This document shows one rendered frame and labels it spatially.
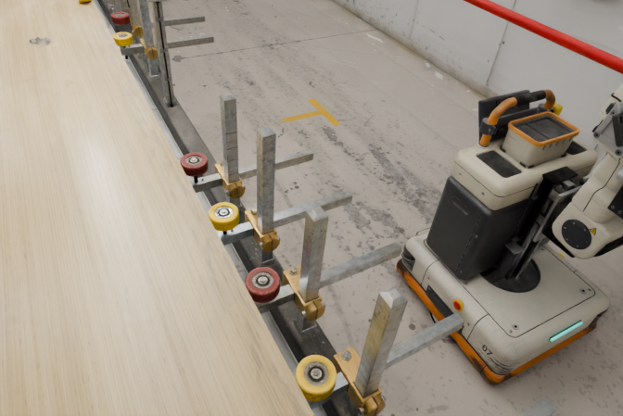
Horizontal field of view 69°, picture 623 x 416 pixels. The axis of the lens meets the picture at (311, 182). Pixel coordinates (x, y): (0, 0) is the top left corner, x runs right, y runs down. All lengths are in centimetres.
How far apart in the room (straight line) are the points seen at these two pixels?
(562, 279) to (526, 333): 37
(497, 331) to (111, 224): 141
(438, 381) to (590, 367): 68
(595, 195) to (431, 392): 97
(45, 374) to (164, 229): 41
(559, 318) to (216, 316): 145
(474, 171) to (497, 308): 58
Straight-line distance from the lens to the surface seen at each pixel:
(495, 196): 170
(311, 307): 112
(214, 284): 108
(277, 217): 133
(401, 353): 111
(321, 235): 96
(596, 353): 247
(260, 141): 107
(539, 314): 207
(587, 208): 170
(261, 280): 107
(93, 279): 115
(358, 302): 219
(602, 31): 351
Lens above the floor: 175
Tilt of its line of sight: 40 degrees down
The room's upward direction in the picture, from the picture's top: 5 degrees clockwise
